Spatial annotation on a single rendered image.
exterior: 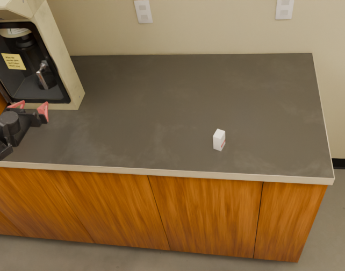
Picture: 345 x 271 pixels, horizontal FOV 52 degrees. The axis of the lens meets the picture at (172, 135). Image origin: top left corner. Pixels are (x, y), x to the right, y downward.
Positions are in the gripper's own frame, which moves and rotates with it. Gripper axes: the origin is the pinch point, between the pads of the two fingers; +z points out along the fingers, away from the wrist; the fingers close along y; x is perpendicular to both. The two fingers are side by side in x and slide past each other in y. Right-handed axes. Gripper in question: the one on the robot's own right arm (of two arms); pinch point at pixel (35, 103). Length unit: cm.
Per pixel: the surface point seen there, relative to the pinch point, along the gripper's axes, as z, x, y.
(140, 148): -2.3, 18.9, -39.1
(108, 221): -7, 74, -15
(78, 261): -13, 115, 12
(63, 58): 22.1, -5.0, -4.5
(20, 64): 14.6, -6.9, 10.5
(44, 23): 19.1, -22.3, -4.0
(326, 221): 27, 108, -133
